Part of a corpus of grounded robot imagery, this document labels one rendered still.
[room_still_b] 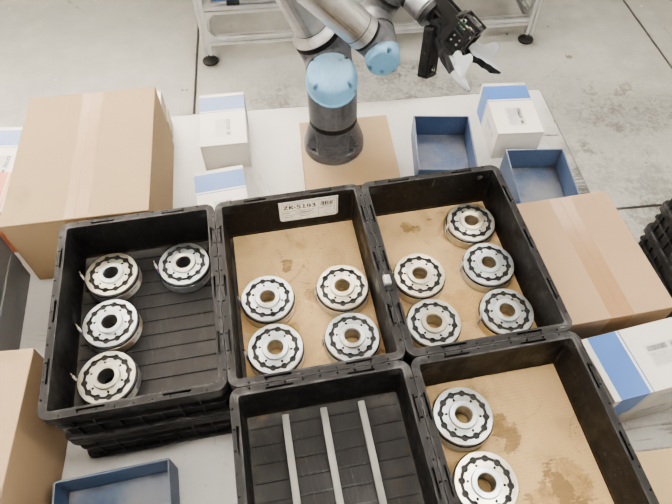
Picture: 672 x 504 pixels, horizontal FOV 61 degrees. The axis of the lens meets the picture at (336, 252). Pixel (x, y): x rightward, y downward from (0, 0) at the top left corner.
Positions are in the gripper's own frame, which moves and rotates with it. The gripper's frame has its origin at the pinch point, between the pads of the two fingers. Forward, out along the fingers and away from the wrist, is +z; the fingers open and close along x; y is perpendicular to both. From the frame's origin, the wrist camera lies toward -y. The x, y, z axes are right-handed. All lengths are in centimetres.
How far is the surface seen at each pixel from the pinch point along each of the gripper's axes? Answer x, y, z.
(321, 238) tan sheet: -37.5, -30.6, 2.9
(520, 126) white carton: 24.1, -13.0, 11.2
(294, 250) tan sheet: -43, -33, 1
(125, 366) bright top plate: -82, -42, 0
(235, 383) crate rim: -76, -26, 15
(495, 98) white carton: 29.4, -15.8, 0.8
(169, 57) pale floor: 66, -153, -137
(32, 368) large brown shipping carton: -93, -46, -9
